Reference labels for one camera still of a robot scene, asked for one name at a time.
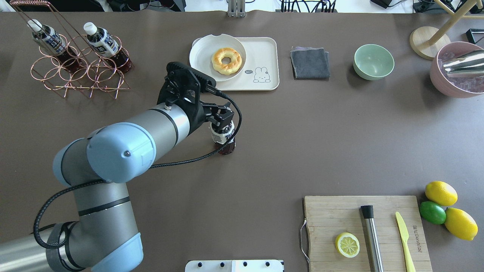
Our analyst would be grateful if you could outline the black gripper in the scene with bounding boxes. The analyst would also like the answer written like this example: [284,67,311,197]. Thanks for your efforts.
[181,99,234,133]

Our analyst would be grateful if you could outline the tea bottle front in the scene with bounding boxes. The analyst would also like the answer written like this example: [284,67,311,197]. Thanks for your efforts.
[210,121,236,155]

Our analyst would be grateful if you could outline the tea bottle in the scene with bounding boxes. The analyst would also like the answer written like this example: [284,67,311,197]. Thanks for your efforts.
[27,19,81,74]
[83,22,133,73]
[210,121,236,155]

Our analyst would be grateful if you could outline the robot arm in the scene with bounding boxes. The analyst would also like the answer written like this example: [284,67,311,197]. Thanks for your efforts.
[1,99,242,272]

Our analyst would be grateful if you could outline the cream rabbit tray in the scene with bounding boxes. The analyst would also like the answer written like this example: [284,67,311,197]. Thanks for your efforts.
[216,37,279,91]

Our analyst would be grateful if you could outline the tea bottle back right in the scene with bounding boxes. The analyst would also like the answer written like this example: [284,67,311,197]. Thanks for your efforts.
[83,22,133,73]

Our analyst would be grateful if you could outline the tea bottle back left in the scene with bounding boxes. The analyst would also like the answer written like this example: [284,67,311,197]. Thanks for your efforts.
[27,19,81,74]

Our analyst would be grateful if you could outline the glazed donut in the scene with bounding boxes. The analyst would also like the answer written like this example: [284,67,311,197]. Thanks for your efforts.
[211,48,242,75]

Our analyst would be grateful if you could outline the white round plate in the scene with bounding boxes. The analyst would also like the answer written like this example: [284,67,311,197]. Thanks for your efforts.
[189,34,247,82]

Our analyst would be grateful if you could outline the grey folded cloth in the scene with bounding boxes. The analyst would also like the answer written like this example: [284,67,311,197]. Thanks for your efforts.
[289,46,331,80]

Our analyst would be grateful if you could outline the bamboo cutting board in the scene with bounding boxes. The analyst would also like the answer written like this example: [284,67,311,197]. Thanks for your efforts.
[304,196,433,272]

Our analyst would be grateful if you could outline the green bowl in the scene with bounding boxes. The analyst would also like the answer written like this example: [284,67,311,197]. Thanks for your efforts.
[353,44,395,80]

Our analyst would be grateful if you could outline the half lemon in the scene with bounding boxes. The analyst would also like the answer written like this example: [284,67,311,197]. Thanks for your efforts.
[334,232,360,258]

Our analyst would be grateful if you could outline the yellow plastic knife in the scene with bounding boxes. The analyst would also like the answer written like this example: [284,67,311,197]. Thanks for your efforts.
[395,212,416,272]

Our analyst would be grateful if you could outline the wooden stand with round base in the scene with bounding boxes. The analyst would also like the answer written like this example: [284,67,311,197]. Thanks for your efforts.
[410,0,483,60]

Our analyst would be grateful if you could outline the whole lemon upper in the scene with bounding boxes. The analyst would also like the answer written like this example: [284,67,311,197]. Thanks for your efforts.
[425,181,458,206]

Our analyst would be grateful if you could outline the whole lemon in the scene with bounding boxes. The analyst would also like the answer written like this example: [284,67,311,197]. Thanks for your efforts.
[444,208,478,241]
[425,181,458,206]

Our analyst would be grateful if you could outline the green lime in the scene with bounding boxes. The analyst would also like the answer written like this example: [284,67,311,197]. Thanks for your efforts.
[419,201,447,224]

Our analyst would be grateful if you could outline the pink bowl with ice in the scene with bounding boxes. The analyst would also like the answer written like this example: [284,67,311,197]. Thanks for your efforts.
[430,42,483,98]

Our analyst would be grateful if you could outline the metal scoop in bowl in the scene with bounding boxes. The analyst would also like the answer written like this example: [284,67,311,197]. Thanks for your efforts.
[442,49,484,77]

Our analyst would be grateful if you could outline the whole lemon lower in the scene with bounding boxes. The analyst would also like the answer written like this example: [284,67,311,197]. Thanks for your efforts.
[444,208,478,241]

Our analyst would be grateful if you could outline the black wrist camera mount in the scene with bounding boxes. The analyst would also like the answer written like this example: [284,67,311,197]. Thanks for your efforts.
[157,62,217,110]

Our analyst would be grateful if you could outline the aluminium camera post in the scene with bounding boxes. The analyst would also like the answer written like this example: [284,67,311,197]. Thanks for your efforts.
[228,0,246,18]

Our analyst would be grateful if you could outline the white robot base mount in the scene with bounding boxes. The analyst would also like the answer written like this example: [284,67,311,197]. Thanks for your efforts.
[185,259,285,272]

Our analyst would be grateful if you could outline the copper wire bottle rack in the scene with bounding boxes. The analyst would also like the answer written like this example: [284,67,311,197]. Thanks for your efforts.
[9,0,131,99]

